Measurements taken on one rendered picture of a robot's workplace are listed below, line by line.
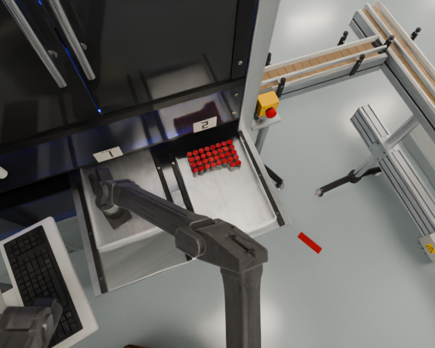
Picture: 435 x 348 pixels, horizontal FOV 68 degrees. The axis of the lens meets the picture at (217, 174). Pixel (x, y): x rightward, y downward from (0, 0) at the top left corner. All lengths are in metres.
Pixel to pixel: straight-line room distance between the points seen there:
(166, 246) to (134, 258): 0.11
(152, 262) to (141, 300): 0.91
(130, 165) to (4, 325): 0.73
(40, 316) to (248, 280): 0.36
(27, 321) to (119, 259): 0.52
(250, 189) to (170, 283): 0.99
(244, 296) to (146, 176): 0.75
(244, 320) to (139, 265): 0.61
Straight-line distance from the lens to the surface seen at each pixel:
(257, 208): 1.16
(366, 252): 2.23
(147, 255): 1.13
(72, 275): 1.27
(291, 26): 3.05
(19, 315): 0.69
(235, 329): 0.61
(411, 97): 1.61
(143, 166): 1.23
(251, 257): 0.55
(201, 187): 1.17
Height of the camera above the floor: 1.98
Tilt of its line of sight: 67 degrees down
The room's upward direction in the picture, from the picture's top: 4 degrees clockwise
